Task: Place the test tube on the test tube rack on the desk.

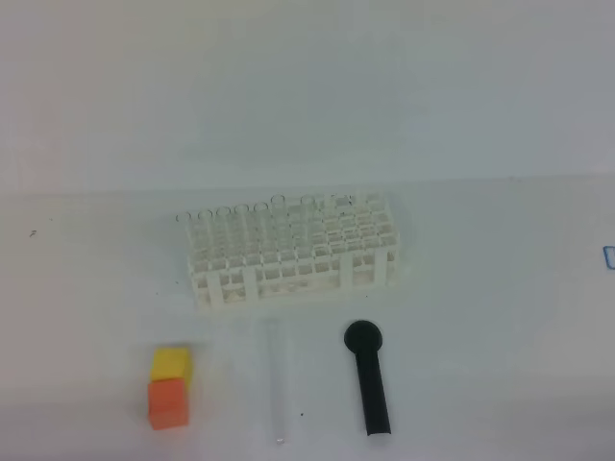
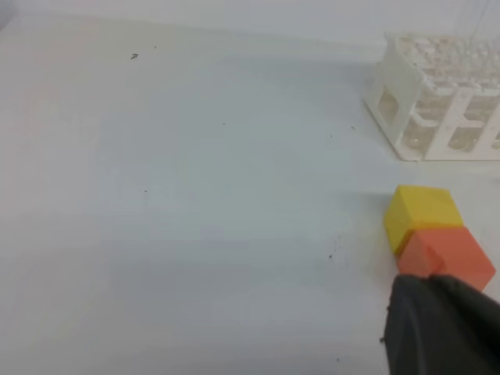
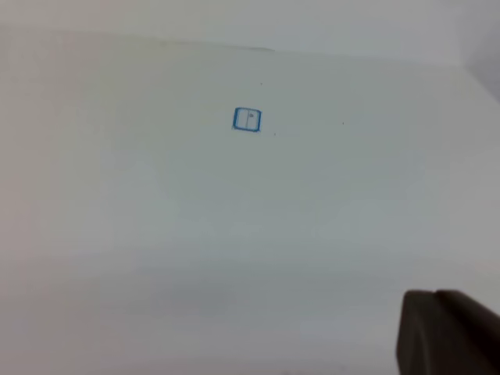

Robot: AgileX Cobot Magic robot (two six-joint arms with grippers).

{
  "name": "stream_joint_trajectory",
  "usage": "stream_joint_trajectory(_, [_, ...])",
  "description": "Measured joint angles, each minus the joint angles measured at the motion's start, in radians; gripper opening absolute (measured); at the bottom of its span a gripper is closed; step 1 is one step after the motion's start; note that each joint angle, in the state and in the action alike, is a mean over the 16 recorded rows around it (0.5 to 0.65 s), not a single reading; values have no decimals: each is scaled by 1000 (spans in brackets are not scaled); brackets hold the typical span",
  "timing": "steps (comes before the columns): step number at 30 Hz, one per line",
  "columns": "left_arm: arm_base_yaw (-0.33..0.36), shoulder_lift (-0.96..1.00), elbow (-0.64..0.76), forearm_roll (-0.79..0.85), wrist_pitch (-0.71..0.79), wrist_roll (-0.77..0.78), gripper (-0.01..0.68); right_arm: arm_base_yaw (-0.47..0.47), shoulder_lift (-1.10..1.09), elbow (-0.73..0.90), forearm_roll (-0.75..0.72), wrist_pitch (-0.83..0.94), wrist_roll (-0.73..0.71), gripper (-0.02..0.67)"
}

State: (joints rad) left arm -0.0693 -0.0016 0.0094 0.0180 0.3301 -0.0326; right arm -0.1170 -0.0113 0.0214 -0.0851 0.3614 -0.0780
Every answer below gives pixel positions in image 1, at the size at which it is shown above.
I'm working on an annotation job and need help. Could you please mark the clear glass test tube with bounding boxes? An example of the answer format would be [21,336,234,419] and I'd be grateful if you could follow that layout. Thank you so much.
[265,319,287,446]

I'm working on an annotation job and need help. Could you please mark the clear test tube in rack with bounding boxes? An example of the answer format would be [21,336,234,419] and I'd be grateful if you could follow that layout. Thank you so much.
[270,194,291,248]
[253,202,271,251]
[175,211,193,255]
[213,206,232,256]
[234,204,252,255]
[300,194,316,245]
[194,209,213,252]

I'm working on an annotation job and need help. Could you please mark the white plastic test tube rack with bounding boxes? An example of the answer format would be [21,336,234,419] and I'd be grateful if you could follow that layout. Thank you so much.
[187,192,400,312]

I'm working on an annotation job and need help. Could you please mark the black plastic scoop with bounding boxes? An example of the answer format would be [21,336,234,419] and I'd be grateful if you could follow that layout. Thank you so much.
[343,320,391,436]

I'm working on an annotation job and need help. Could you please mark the yellow cube block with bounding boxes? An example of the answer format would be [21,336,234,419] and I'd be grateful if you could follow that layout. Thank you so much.
[150,346,193,388]

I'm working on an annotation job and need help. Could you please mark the orange cube block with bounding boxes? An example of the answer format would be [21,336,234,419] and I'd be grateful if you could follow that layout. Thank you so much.
[147,377,189,430]

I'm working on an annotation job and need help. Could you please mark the blue marking at table edge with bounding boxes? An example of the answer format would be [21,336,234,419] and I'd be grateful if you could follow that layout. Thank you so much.
[603,246,615,270]

